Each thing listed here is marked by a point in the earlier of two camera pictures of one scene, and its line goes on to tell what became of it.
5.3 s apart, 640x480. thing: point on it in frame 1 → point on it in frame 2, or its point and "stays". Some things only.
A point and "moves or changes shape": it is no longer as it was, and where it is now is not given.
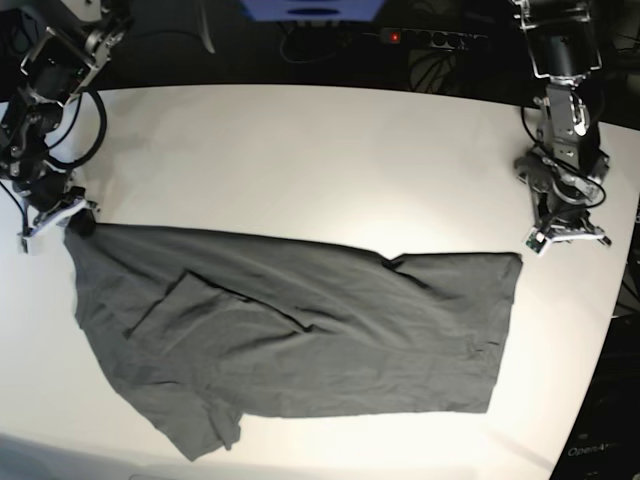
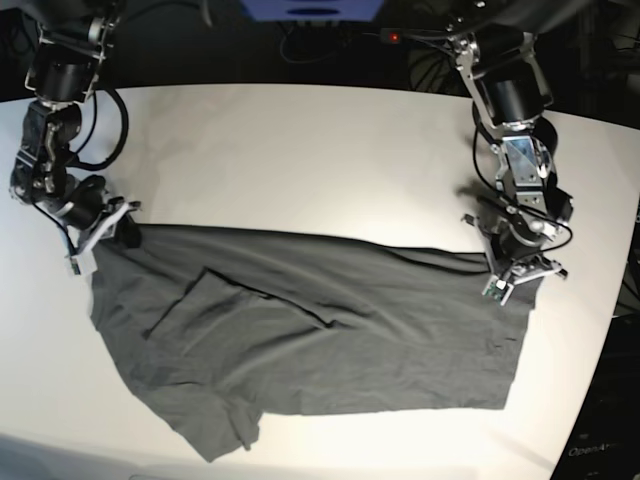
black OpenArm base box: (605, 441) stays
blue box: (313, 10) stays
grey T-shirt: (208, 330) moves or changes shape
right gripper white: (32, 238) → (87, 217)
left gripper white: (561, 199) → (514, 250)
